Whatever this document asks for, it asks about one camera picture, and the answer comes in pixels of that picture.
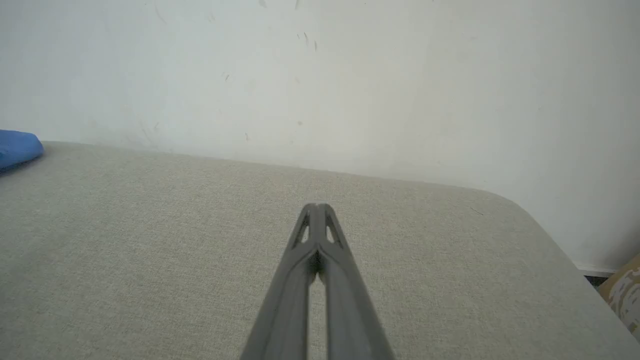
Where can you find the blue basketball shorts white trim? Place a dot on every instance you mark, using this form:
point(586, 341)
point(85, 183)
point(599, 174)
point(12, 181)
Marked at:
point(17, 147)

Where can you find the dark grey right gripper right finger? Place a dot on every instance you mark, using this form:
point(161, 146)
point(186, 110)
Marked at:
point(350, 310)

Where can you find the brown cardboard box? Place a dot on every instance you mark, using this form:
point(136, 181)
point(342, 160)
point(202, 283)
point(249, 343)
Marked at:
point(625, 295)

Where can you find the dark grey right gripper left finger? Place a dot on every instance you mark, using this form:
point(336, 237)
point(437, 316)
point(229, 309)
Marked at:
point(287, 300)

